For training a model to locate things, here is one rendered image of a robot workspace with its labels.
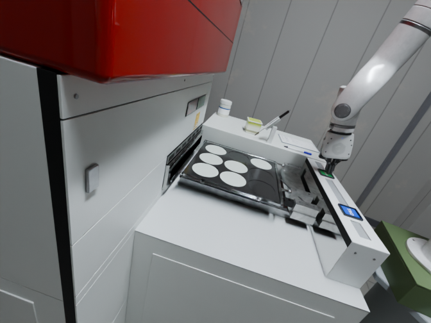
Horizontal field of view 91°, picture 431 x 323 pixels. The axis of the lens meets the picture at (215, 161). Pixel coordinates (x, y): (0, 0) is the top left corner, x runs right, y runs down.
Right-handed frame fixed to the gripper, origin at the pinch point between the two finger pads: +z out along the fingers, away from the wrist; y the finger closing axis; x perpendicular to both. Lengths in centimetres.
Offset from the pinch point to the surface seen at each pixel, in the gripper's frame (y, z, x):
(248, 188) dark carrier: -31.7, 2.6, -20.5
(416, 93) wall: 111, -21, 149
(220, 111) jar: -53, -11, 41
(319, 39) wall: 21, -64, 164
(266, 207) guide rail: -24.5, 10.5, -19.1
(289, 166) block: -13.5, 6.2, 10.6
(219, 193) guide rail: -42.0, 7.0, -19.1
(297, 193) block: -13.7, 6.1, -13.7
